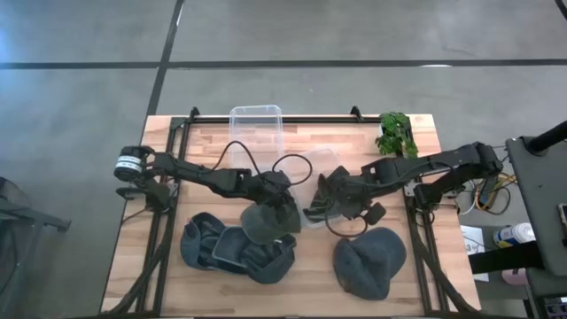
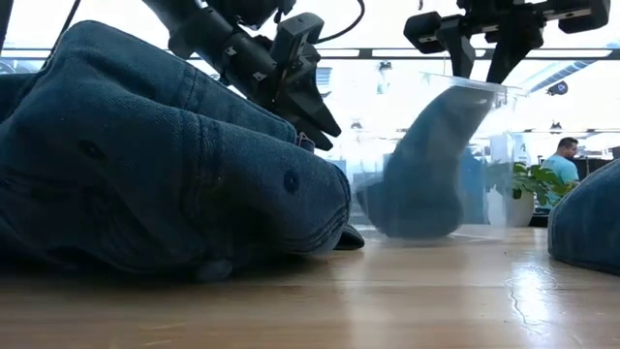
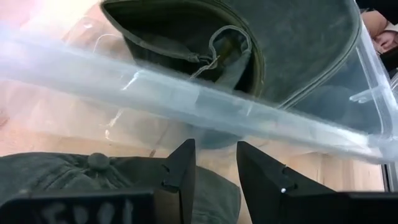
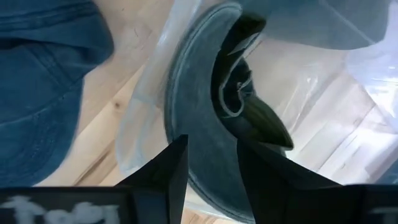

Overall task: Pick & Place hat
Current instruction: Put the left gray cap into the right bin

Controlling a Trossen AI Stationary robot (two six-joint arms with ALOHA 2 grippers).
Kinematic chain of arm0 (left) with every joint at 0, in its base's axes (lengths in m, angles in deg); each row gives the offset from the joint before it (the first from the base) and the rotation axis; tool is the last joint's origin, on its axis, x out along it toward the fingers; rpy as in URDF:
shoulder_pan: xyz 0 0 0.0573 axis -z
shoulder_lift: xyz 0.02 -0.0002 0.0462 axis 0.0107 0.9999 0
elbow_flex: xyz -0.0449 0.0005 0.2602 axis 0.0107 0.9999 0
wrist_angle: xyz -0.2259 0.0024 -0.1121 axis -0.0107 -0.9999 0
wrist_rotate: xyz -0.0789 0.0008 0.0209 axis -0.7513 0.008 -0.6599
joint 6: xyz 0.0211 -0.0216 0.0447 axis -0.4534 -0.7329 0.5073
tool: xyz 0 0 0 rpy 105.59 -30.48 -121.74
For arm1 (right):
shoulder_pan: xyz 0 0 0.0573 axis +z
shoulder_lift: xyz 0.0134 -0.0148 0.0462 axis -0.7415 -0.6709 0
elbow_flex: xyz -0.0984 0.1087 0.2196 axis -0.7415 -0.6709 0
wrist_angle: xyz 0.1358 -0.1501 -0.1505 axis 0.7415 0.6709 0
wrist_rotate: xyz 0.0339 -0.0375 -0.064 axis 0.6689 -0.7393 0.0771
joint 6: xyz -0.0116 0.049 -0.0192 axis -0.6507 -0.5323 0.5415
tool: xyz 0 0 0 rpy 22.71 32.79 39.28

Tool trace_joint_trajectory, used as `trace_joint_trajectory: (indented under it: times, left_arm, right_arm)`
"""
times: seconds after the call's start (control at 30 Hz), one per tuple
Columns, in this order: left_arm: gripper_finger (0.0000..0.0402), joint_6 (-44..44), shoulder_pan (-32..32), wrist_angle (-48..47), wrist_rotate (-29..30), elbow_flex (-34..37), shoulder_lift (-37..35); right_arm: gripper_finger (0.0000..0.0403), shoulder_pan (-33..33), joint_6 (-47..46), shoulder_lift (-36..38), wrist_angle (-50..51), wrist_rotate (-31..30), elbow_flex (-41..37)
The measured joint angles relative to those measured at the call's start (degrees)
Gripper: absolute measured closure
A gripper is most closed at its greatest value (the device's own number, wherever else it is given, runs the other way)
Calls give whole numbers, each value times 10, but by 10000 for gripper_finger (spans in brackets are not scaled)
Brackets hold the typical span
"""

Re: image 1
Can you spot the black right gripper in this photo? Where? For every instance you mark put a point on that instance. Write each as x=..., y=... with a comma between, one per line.
x=352, y=192

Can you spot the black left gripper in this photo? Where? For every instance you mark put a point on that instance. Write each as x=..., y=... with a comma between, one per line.
x=274, y=188

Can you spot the clear plastic bin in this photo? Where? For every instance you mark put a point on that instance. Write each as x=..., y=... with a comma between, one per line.
x=305, y=195
x=257, y=128

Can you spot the olive green baseball cap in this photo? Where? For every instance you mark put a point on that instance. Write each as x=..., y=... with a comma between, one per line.
x=261, y=223

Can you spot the grey blue baseball cap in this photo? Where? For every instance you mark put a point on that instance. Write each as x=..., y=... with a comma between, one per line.
x=370, y=266

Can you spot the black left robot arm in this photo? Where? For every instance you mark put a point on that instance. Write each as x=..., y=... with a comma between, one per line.
x=195, y=173

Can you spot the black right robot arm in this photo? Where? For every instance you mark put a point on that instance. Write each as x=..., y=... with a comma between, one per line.
x=443, y=161

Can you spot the green leafy plant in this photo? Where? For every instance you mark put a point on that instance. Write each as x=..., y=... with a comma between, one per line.
x=395, y=133

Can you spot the white paper sheet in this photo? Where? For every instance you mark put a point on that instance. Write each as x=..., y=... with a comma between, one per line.
x=474, y=248

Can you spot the white spray can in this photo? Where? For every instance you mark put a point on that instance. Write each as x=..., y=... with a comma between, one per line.
x=514, y=235

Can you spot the pink object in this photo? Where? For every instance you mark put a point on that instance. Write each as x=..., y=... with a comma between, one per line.
x=514, y=277

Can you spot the grey side table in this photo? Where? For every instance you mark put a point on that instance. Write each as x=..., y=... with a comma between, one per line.
x=536, y=199

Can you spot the black pole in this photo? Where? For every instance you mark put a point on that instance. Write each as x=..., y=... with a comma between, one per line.
x=549, y=137

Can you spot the grey metal stand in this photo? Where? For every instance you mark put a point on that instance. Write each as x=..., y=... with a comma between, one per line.
x=22, y=221

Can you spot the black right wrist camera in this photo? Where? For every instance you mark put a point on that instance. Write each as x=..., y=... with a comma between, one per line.
x=376, y=212

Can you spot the black aluminium table frame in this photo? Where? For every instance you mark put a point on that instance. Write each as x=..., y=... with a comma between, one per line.
x=319, y=119

